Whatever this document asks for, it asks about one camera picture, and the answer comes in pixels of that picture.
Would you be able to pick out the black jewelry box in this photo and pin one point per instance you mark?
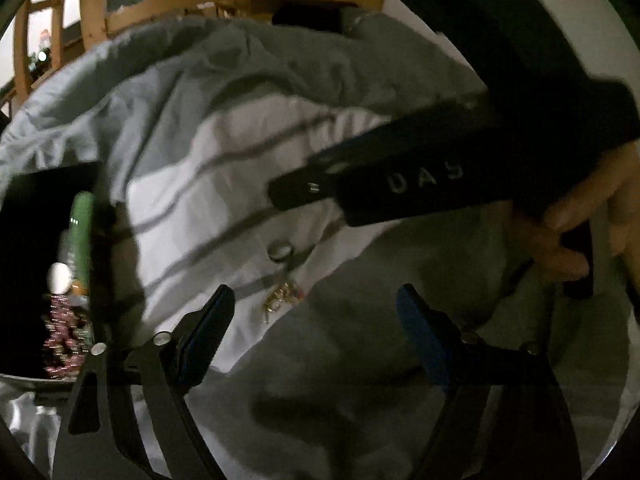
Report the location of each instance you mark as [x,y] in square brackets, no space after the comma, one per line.
[47,327]

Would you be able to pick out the green jade bangle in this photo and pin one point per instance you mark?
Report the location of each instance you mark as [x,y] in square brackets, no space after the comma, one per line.
[79,241]

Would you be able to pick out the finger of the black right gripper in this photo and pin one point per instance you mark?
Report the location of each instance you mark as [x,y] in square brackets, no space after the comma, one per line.
[305,185]

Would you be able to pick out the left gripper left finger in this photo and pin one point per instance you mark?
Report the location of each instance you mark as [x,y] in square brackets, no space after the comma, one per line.
[187,350]

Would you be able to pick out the grey striped duvet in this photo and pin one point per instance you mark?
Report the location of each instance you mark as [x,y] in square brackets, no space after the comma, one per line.
[190,120]

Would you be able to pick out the wooden ladder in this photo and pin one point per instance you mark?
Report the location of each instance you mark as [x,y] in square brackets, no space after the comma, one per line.
[38,45]

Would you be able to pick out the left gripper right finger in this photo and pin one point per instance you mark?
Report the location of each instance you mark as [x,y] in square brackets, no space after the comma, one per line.
[447,359]

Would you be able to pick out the person's right hand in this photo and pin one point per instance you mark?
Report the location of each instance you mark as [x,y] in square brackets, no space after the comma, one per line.
[613,185]

